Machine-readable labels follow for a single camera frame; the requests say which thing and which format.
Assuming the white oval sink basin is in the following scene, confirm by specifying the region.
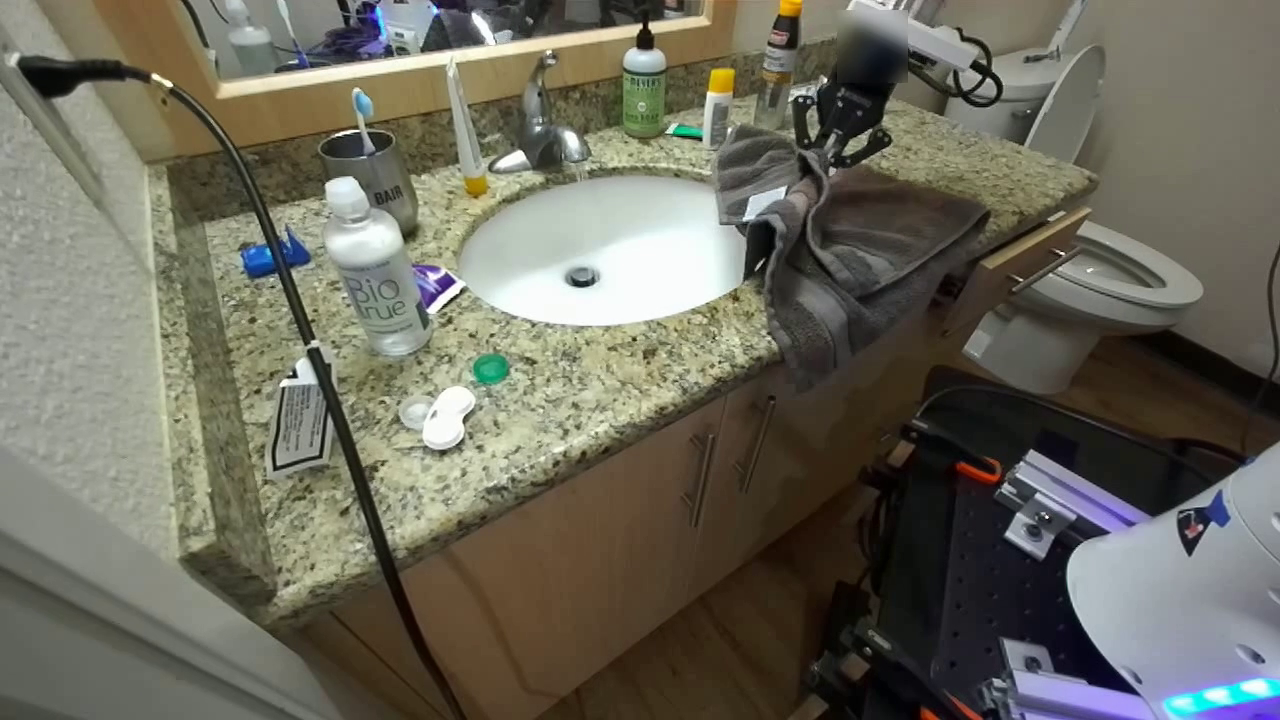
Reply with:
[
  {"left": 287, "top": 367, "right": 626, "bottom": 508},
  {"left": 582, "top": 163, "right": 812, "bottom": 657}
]
[{"left": 457, "top": 173, "right": 760, "bottom": 333}]

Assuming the wood framed mirror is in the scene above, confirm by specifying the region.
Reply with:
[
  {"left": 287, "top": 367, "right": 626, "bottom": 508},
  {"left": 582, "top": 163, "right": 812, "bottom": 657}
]
[{"left": 91, "top": 0, "right": 740, "bottom": 151}]

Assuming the white tube with yellow base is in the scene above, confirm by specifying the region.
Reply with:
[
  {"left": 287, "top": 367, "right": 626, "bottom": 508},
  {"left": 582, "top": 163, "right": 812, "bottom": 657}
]
[{"left": 440, "top": 61, "right": 495, "bottom": 204}]

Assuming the purple toothpaste tube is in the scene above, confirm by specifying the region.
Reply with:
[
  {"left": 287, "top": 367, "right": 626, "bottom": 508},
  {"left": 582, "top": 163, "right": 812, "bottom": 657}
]
[{"left": 406, "top": 261, "right": 470, "bottom": 321}]

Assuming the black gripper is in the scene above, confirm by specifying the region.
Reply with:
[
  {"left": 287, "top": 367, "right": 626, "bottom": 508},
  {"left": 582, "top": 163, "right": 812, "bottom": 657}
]
[{"left": 788, "top": 27, "right": 917, "bottom": 173}]

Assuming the small white bottle yellow cap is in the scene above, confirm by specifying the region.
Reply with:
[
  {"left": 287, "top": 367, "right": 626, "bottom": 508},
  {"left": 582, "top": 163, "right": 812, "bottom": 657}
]
[{"left": 699, "top": 64, "right": 740, "bottom": 151}]

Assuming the green lens case cap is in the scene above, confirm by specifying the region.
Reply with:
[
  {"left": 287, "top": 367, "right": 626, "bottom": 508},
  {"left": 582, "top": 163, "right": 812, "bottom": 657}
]
[{"left": 470, "top": 347, "right": 517, "bottom": 394}]

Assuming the white contact lens case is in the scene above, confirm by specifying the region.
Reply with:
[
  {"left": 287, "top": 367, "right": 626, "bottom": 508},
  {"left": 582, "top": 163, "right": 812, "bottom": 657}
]
[{"left": 418, "top": 386, "right": 480, "bottom": 455}]

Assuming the grey towel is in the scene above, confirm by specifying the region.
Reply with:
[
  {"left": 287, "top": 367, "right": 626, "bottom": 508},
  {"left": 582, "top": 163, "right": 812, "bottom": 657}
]
[{"left": 713, "top": 124, "right": 990, "bottom": 394}]

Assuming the white toilet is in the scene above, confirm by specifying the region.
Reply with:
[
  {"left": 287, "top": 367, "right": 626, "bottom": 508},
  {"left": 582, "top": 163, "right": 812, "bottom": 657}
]
[{"left": 938, "top": 50, "right": 1208, "bottom": 401}]

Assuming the green soap pump bottle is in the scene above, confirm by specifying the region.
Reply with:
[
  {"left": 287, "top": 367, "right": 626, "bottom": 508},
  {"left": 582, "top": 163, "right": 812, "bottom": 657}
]
[{"left": 618, "top": 9, "right": 670, "bottom": 144}]

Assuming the open wooden drawer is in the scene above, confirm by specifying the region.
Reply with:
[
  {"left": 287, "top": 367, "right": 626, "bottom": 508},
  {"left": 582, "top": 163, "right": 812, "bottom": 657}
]
[{"left": 938, "top": 204, "right": 1096, "bottom": 342}]

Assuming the aluminium base mounting plate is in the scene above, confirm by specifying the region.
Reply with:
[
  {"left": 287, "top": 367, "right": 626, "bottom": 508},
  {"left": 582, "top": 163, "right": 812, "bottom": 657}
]
[{"left": 997, "top": 449, "right": 1152, "bottom": 564}]

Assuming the white door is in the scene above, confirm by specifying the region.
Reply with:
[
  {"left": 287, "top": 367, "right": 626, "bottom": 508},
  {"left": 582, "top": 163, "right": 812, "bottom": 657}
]
[{"left": 0, "top": 446, "right": 334, "bottom": 720}]

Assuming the clear contact solution bottle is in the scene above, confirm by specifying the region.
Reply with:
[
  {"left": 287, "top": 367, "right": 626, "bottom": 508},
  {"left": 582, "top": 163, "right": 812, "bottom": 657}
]
[{"left": 320, "top": 173, "right": 437, "bottom": 364}]

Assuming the metal cabinet door handle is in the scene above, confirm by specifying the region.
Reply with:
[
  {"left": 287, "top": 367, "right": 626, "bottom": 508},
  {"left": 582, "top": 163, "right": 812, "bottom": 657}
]
[
  {"left": 737, "top": 394, "right": 781, "bottom": 500},
  {"left": 679, "top": 423, "right": 722, "bottom": 528}
]

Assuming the wooden vanity cabinet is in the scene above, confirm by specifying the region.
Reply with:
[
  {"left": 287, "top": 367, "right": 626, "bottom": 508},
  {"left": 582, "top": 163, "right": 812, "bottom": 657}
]
[{"left": 284, "top": 286, "right": 952, "bottom": 720}]

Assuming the metal toothbrush cup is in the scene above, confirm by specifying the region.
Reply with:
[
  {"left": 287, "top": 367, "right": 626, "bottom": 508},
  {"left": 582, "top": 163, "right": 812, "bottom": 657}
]
[{"left": 315, "top": 130, "right": 424, "bottom": 239}]

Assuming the white toilet lid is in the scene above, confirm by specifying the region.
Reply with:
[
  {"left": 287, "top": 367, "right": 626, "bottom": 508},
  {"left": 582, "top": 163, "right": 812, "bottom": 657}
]
[{"left": 1018, "top": 45, "right": 1112, "bottom": 173}]

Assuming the black power cable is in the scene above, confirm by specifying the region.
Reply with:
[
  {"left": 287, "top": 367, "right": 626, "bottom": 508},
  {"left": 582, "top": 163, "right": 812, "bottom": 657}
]
[{"left": 16, "top": 54, "right": 470, "bottom": 720}]

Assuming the white cable warning tag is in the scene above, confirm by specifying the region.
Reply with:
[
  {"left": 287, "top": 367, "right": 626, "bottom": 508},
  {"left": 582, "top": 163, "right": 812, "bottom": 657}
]
[{"left": 258, "top": 347, "right": 340, "bottom": 483}]

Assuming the orange clamp handle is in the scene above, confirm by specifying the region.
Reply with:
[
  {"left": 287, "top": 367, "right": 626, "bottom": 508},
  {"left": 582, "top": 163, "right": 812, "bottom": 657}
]
[{"left": 933, "top": 435, "right": 1008, "bottom": 493}]

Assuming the chrome faucet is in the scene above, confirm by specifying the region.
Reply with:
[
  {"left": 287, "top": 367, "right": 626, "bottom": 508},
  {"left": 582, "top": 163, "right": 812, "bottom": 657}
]
[{"left": 483, "top": 50, "right": 596, "bottom": 181}]

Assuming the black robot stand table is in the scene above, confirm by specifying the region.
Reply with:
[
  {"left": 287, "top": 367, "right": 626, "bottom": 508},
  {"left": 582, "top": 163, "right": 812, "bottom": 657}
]
[{"left": 805, "top": 378, "right": 1256, "bottom": 720}]

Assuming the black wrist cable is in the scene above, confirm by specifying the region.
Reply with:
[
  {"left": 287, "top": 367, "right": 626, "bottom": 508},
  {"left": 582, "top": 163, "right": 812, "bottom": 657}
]
[{"left": 933, "top": 26, "right": 1008, "bottom": 114}]

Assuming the blue and white toothbrush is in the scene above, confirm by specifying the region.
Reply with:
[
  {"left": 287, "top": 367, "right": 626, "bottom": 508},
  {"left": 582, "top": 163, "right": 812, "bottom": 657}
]
[{"left": 349, "top": 86, "right": 379, "bottom": 161}]

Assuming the metal drawer handle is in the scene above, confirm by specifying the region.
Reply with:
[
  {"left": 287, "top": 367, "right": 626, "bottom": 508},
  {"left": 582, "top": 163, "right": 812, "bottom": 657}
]
[{"left": 1005, "top": 244, "right": 1082, "bottom": 291}]

